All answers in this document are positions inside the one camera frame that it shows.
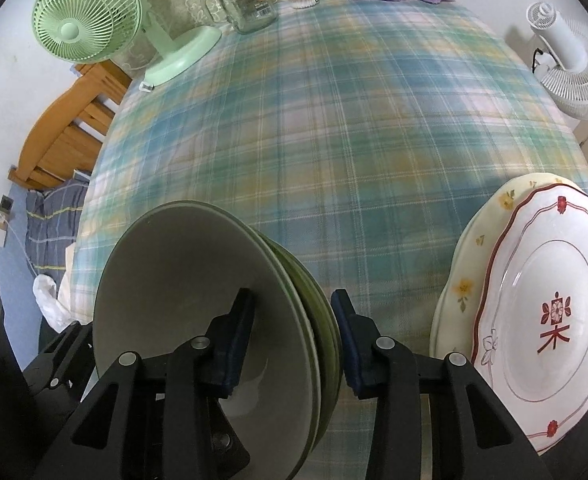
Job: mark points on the blue striped cloth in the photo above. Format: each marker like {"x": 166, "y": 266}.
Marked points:
{"x": 53, "y": 225}

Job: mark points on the wall socket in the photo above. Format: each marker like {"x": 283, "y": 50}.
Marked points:
{"x": 2, "y": 210}

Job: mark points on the white red-trimmed plate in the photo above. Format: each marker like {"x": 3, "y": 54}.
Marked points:
{"x": 534, "y": 270}

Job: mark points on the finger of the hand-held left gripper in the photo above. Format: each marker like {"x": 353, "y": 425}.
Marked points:
{"x": 58, "y": 352}

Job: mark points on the clear glass cup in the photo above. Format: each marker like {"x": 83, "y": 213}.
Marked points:
{"x": 131, "y": 55}

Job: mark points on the large yellow floral plate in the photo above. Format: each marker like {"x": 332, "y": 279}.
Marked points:
{"x": 466, "y": 280}

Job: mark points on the green desk fan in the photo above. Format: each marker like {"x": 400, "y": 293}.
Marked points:
{"x": 83, "y": 15}

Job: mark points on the white standing fan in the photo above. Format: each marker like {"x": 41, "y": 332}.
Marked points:
{"x": 569, "y": 45}

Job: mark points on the white plastic bag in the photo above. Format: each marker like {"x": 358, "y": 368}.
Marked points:
{"x": 48, "y": 300}

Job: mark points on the wooden chair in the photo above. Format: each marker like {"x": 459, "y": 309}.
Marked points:
{"x": 58, "y": 140}

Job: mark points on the plaid tablecloth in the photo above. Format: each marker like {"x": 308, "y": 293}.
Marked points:
{"x": 324, "y": 135}

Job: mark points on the grey floral bowl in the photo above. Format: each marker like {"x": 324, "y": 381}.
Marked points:
{"x": 314, "y": 320}
{"x": 335, "y": 345}
{"x": 173, "y": 285}

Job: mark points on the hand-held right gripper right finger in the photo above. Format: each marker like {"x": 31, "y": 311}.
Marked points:
{"x": 346, "y": 340}

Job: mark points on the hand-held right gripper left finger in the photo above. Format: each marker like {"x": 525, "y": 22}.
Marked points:
{"x": 233, "y": 340}

